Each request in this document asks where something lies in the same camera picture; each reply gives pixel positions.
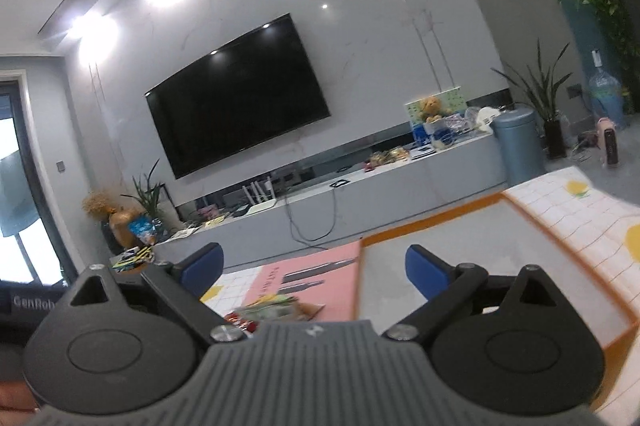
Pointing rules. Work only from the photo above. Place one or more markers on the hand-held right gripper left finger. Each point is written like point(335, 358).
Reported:
point(200, 268)

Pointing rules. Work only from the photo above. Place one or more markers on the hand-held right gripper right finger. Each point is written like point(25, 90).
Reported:
point(425, 273)

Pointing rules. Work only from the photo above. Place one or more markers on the orange-edged grey box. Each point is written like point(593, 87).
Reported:
point(500, 246)

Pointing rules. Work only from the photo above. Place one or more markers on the green and white snack packet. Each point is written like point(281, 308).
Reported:
point(272, 306)

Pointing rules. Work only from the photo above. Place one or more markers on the blue snack bag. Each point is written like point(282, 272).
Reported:
point(142, 231)

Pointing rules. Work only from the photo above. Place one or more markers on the gold vase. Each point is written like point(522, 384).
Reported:
point(122, 228)

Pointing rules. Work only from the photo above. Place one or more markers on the green potted leaf plant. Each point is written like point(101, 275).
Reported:
point(147, 196)

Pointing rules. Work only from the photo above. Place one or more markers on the white router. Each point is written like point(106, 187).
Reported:
point(259, 196)

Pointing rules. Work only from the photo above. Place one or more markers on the long grey TV cabinet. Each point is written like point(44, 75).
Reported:
point(350, 201)

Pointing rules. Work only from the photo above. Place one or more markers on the pink flat box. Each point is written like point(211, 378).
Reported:
point(310, 278)

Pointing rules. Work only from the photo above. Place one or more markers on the glass balcony door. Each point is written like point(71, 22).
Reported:
point(25, 186)

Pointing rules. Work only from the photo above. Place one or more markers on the dried flower bunch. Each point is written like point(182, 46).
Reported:
point(97, 204)

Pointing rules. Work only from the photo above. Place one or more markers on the white kitchen scale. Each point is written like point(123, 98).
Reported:
point(422, 152)

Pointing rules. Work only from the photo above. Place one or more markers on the pile of wrapped pastries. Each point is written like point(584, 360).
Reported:
point(387, 156)

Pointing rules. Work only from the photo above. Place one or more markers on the blue-grey round trash bin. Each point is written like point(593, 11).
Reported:
point(517, 146)

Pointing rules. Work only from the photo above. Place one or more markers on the lemon print checked tablecloth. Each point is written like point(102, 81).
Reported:
point(575, 211)

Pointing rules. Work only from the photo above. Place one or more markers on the brown teddy bear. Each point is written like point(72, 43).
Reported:
point(431, 108)

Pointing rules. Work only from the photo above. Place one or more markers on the black flat-screen television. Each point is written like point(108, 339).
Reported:
point(237, 98)

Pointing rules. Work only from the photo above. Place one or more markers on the green printed board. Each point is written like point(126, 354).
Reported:
point(452, 98)

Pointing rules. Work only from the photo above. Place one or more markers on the potted snake plant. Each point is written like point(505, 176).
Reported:
point(547, 106)

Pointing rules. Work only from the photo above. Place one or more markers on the pink space heater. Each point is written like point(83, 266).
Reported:
point(609, 143)

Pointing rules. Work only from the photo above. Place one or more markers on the blue water dispenser bottle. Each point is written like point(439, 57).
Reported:
point(606, 98)

